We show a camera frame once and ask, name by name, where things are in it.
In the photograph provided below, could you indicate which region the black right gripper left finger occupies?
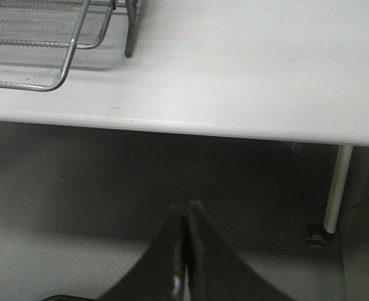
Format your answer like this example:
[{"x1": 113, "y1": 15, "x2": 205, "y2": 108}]
[{"x1": 40, "y1": 203, "x2": 188, "y2": 301}]

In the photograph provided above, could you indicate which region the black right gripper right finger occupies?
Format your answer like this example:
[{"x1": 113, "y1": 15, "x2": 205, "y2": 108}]
[{"x1": 186, "y1": 201, "x2": 291, "y2": 300}]

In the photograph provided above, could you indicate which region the silver mesh tray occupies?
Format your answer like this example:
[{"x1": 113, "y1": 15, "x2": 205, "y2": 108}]
[
  {"x1": 0, "y1": 1, "x2": 90, "y2": 92},
  {"x1": 0, "y1": 1, "x2": 113, "y2": 49}
]

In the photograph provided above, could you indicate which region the table caster wheel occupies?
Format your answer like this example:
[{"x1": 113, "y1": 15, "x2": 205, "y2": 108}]
[{"x1": 306, "y1": 223, "x2": 334, "y2": 248}]

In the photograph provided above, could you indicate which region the white table leg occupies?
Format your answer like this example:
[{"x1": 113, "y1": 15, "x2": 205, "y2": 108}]
[{"x1": 323, "y1": 145, "x2": 353, "y2": 236}]

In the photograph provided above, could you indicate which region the silver mesh bottom tray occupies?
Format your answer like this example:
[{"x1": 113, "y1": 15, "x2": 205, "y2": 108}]
[{"x1": 0, "y1": 1, "x2": 113, "y2": 49}]

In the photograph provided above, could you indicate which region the grey metal rack frame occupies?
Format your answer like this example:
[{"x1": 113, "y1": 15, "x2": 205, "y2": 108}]
[{"x1": 114, "y1": 0, "x2": 138, "y2": 58}]

